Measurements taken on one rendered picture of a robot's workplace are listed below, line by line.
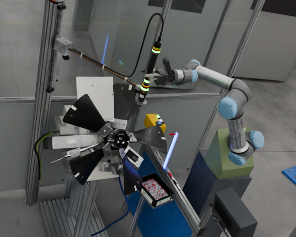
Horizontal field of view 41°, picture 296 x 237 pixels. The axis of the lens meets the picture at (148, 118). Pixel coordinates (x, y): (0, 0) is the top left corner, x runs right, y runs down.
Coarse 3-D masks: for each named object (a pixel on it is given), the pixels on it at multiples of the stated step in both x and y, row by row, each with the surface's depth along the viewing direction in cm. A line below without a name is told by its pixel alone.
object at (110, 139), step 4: (112, 132) 240; (116, 132) 238; (120, 132) 241; (124, 132) 241; (108, 136) 243; (112, 136) 237; (116, 136) 239; (120, 136) 241; (124, 136) 241; (128, 136) 242; (104, 140) 246; (108, 140) 243; (112, 140) 237; (116, 140) 238; (120, 140) 240; (124, 140) 241; (128, 140) 242; (104, 144) 247; (116, 144) 238; (120, 144) 240; (124, 144) 241; (112, 148) 248; (116, 148) 250; (120, 148) 240
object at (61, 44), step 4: (60, 36) 248; (56, 40) 245; (60, 40) 245; (64, 40) 247; (68, 40) 248; (56, 44) 246; (60, 44) 244; (64, 44) 243; (68, 44) 244; (72, 44) 248; (56, 48) 247; (60, 48) 246; (64, 48) 244; (68, 48) 246; (60, 52) 247; (64, 52) 245; (68, 52) 248
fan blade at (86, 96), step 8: (88, 96) 232; (80, 104) 232; (88, 104) 233; (72, 112) 233; (80, 112) 234; (88, 112) 234; (96, 112) 235; (64, 120) 235; (72, 120) 236; (80, 120) 237; (88, 120) 237; (96, 120) 237; (88, 128) 241; (96, 128) 241
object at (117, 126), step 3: (117, 120) 248; (120, 120) 247; (123, 120) 247; (126, 120) 246; (114, 123) 249; (117, 123) 248; (123, 123) 246; (126, 123) 245; (114, 126) 248; (117, 126) 247; (120, 126) 246; (123, 126) 246
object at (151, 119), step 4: (148, 116) 294; (152, 116) 296; (148, 120) 294; (152, 120) 291; (156, 120) 293; (148, 124) 294; (152, 124) 289; (156, 124) 288; (164, 124) 291; (164, 128) 291
